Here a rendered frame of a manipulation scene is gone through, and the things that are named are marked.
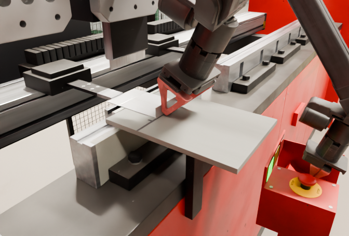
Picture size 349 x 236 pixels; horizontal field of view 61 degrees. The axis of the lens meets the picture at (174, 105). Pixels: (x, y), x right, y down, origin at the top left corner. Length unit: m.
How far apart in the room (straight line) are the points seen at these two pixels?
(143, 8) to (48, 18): 0.19
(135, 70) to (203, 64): 0.53
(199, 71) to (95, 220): 0.30
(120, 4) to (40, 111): 0.38
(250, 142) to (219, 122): 0.08
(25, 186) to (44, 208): 1.56
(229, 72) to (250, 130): 0.47
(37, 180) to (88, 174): 1.58
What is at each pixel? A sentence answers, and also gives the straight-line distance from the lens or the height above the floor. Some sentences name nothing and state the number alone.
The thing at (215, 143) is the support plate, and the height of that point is 1.00.
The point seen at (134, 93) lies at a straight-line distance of 0.65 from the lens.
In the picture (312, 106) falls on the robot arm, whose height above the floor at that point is 0.96.
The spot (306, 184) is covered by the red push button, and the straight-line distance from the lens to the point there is 0.76.
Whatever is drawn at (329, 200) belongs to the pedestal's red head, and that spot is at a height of 0.78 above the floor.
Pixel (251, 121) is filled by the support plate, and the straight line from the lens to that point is 0.55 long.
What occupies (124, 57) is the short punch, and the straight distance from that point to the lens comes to 0.58.
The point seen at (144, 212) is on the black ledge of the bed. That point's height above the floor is 0.88.
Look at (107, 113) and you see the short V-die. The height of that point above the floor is 0.99.
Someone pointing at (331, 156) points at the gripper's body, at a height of 0.84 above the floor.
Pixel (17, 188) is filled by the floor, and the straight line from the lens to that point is 2.15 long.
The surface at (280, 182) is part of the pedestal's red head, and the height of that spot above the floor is 0.78.
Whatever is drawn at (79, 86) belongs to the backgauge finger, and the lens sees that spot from 0.71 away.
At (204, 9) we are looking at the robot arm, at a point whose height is 1.21.
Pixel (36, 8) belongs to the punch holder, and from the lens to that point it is 0.41.
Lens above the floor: 1.25
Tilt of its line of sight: 25 degrees down
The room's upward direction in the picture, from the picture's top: straight up
